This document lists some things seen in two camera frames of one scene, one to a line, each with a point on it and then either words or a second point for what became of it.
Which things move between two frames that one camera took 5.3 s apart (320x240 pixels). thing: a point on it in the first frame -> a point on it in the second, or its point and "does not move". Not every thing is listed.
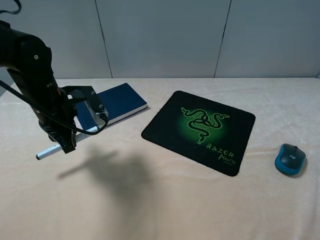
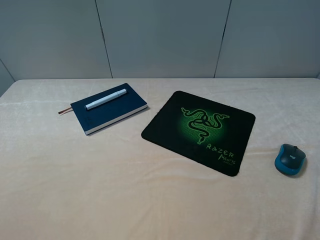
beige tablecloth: x=117 y=185 does not move
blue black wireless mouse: x=290 y=159 does not move
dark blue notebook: x=119 y=101 does not move
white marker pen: x=60 y=147 -> x=92 y=104
